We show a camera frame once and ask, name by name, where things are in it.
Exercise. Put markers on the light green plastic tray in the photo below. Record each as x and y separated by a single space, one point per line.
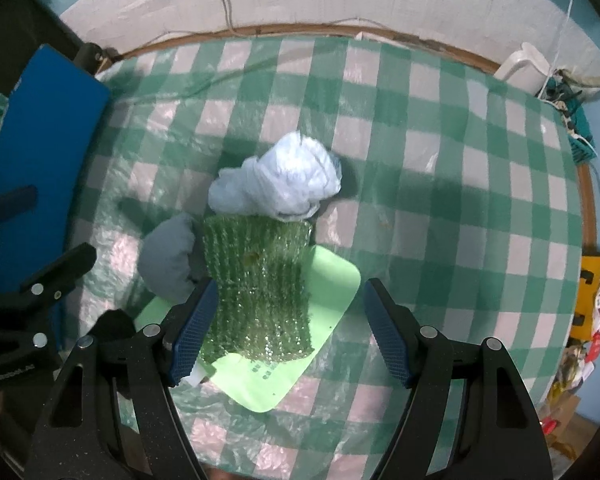
330 280

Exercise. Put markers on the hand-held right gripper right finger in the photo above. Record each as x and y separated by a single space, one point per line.
387 332

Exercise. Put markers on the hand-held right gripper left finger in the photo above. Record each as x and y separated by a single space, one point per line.
195 332

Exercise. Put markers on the black stand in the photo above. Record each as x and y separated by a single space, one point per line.
87 55

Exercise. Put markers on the grey cloth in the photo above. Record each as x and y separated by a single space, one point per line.
167 255

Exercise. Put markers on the blue flat case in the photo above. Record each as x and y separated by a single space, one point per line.
35 130

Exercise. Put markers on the yellow box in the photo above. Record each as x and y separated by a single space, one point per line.
589 300

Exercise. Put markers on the teal plastic basket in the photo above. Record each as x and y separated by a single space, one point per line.
577 125

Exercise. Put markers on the white plastic bag blue print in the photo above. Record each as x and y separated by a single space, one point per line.
280 180

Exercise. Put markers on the green checkered tablecloth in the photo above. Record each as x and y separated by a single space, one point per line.
430 160

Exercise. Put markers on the white flat strip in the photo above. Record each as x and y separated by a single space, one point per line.
200 376

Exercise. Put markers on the white plastic object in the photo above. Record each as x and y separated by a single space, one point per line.
525 65

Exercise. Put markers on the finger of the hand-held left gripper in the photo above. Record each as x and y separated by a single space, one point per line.
10 205
65 267

